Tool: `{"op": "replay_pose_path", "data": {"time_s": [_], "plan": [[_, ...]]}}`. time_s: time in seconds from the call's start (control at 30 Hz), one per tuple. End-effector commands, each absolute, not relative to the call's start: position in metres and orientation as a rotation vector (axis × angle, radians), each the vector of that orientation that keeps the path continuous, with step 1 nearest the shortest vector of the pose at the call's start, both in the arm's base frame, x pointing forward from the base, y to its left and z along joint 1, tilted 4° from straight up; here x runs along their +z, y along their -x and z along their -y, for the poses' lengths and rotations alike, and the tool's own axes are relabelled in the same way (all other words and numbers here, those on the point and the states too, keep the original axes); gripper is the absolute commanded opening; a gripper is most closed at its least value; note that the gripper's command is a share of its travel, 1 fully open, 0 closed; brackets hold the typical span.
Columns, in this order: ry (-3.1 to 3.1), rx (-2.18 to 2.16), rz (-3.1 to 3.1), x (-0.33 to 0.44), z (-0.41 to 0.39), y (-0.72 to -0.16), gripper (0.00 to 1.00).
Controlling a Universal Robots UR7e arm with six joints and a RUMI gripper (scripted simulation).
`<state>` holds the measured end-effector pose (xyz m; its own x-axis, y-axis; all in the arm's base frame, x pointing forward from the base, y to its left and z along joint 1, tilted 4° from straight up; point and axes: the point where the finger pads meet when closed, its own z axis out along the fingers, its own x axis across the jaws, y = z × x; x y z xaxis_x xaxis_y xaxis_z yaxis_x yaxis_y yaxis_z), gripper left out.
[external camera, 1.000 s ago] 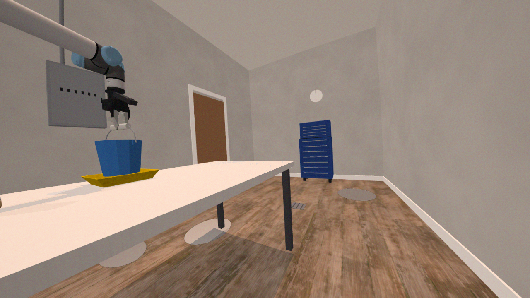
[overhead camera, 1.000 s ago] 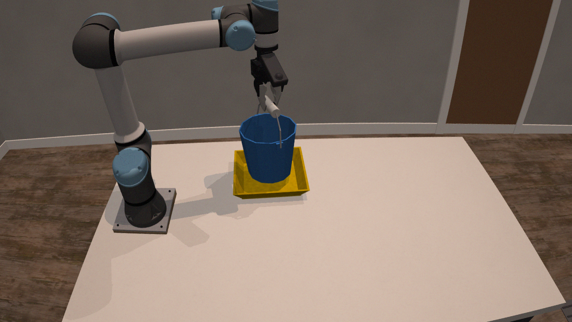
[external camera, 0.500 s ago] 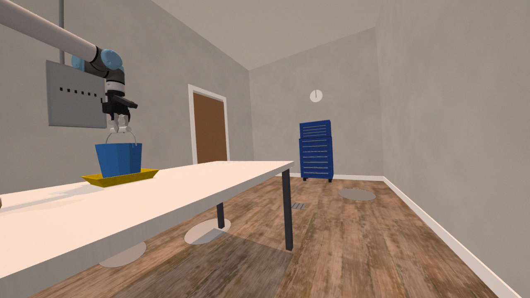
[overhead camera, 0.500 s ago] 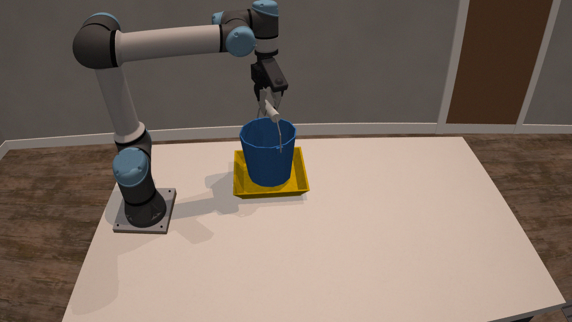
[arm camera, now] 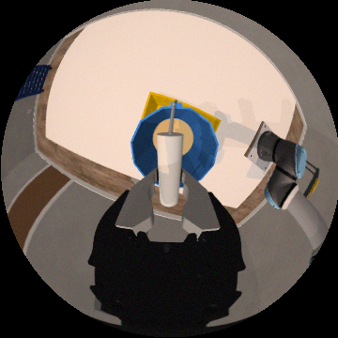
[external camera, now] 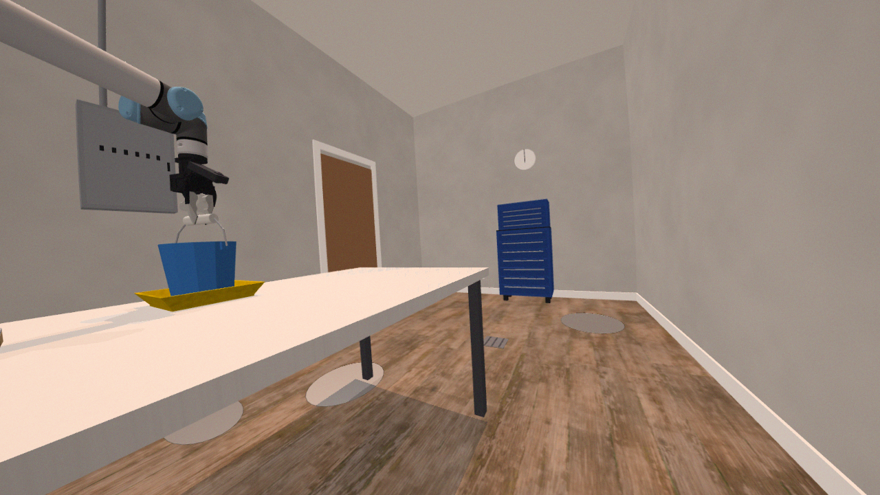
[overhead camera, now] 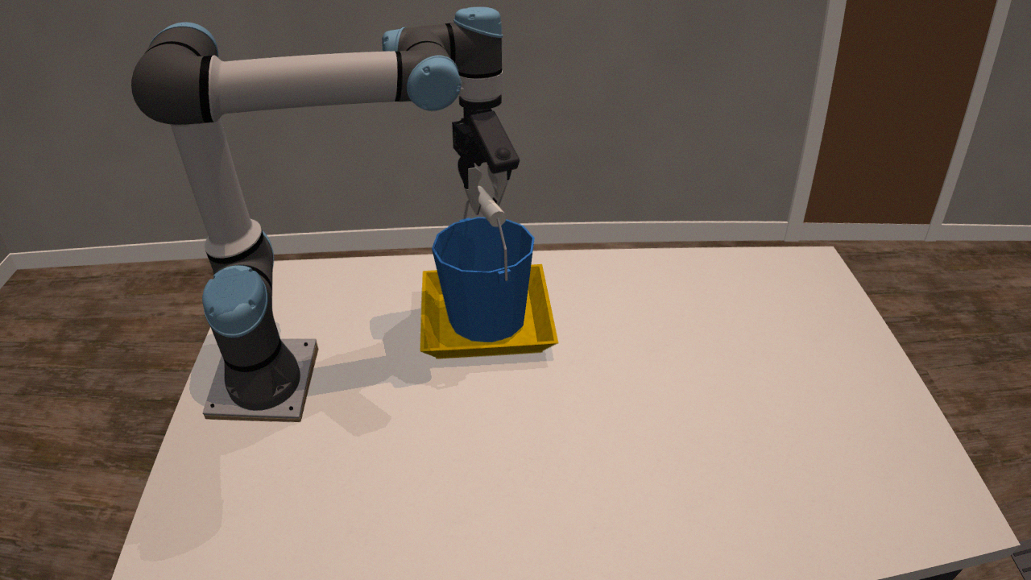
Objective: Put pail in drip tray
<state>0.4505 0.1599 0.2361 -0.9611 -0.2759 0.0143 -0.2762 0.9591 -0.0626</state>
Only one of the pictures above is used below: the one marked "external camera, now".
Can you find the yellow rectangular tray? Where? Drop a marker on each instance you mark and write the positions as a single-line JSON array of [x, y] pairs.
[[163, 300]]

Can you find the blue pail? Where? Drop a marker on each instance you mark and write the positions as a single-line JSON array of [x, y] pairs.
[[198, 266]]

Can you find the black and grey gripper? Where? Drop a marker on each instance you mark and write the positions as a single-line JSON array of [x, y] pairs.
[[191, 184]]

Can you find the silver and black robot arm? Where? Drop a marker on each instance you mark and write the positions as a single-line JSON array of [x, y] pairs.
[[144, 99]]

